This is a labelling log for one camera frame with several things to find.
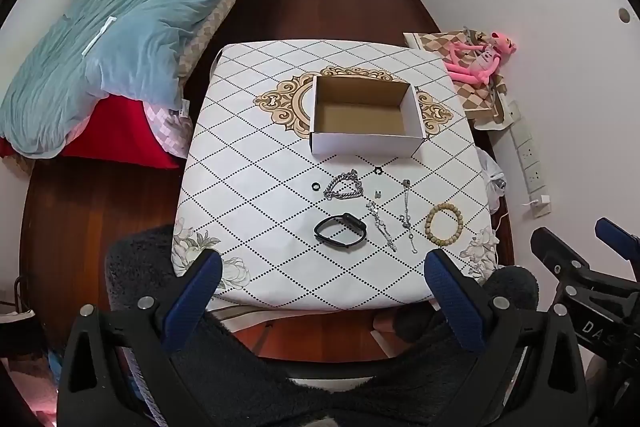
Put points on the pink checkered blanket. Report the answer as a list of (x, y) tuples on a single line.
[(172, 129)]

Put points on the white power strip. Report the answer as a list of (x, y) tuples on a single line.
[(539, 201)]

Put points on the red bed sheet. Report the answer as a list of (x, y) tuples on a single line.
[(119, 131)]

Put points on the white plastic bag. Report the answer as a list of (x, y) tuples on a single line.
[(494, 180)]

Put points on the white diamond-pattern tablecloth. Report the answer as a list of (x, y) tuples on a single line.
[(253, 191)]

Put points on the beige patterned mattress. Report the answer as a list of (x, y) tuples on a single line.
[(205, 31)]

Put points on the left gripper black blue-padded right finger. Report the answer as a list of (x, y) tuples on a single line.
[(528, 370)]

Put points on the black smart band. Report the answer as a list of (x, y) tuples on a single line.
[(343, 231)]

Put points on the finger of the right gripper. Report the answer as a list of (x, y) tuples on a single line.
[(604, 309), (626, 245)]

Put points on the teal blue duvet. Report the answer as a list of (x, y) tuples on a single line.
[(95, 49)]

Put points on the white cardboard box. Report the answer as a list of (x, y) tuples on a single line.
[(362, 116)]

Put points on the pink panther plush toy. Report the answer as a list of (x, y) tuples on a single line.
[(497, 48)]

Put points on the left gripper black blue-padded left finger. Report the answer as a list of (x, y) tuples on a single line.
[(94, 390)]

